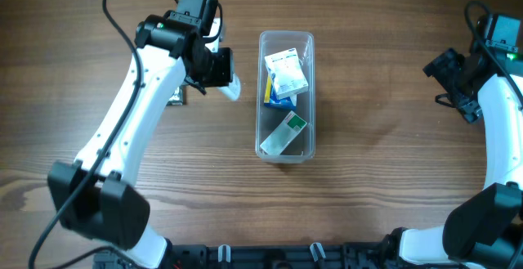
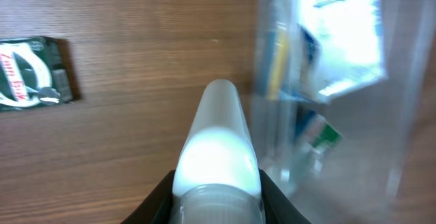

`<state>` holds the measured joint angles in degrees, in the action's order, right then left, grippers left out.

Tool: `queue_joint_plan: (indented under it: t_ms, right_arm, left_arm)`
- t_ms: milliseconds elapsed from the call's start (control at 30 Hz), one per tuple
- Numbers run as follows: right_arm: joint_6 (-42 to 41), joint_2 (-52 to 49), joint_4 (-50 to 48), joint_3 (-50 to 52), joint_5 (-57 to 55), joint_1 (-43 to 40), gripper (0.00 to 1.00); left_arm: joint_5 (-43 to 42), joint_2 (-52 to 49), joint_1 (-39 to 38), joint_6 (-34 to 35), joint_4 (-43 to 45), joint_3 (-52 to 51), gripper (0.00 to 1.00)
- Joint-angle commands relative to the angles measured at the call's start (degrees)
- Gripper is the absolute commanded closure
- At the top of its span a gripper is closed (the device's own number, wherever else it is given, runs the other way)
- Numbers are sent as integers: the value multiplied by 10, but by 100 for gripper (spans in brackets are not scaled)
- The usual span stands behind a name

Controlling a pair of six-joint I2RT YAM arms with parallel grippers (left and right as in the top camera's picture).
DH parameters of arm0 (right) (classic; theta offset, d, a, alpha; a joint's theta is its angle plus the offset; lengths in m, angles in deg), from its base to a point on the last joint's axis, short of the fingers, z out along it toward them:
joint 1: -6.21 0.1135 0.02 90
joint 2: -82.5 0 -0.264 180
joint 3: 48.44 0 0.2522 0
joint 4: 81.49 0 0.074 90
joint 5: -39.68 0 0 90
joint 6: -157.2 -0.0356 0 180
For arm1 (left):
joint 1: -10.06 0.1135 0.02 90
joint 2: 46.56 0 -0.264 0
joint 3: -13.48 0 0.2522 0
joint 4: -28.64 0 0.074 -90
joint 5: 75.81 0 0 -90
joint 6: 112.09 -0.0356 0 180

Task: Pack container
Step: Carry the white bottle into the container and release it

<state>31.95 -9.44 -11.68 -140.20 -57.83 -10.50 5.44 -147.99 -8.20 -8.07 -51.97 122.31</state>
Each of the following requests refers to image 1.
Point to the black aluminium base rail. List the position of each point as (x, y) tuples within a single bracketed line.
[(317, 255)]

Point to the white blue medicine box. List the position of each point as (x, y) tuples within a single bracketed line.
[(286, 73)]

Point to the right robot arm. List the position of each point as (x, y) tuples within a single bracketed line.
[(486, 230)]

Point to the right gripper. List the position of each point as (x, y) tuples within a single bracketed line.
[(448, 79)]

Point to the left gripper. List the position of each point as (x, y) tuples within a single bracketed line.
[(221, 67)]

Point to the green Zam-Buk box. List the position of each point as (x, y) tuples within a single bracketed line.
[(178, 97)]

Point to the blue yellow lozenge box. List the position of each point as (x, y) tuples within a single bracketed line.
[(272, 101)]

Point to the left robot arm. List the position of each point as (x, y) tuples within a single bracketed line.
[(95, 195)]

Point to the white green slim box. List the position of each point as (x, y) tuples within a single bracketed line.
[(284, 134)]

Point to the clear plastic container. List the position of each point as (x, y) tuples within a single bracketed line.
[(303, 146)]

